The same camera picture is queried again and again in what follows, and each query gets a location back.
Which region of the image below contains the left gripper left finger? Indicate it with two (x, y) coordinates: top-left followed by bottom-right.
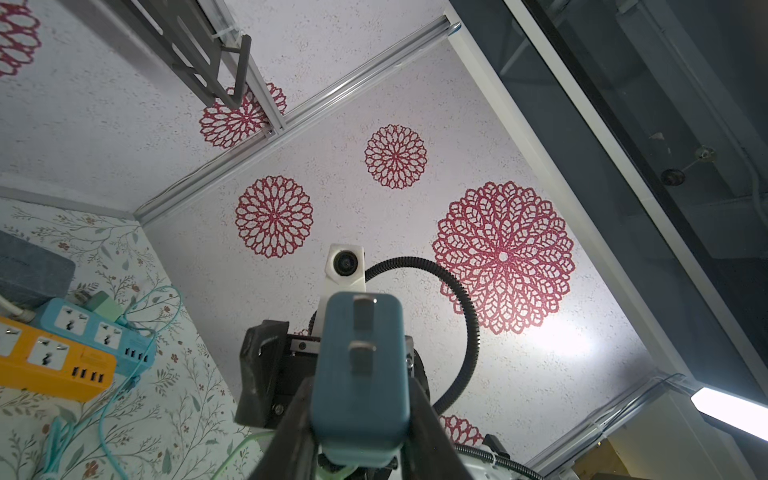
(247, 377), (317, 480)

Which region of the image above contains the grey wall shelf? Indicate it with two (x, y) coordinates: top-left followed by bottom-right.
(56, 0), (253, 109)

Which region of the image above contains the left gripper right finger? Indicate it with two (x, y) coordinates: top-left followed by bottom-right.
(401, 378), (472, 480)

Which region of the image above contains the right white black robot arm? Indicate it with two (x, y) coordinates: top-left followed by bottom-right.
(235, 248), (538, 479)

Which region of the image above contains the teal power strip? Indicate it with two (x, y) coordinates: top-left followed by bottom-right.
(32, 298), (156, 377)

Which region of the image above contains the teal usb charging cable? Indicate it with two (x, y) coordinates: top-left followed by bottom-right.
(35, 284), (184, 480)

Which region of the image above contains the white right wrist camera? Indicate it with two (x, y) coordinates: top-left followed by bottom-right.
(310, 244), (366, 338)

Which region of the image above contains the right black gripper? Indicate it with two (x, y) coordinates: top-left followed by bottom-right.
(233, 317), (433, 430)

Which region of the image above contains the orange power strip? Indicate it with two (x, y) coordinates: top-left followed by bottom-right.
(1, 317), (117, 403)

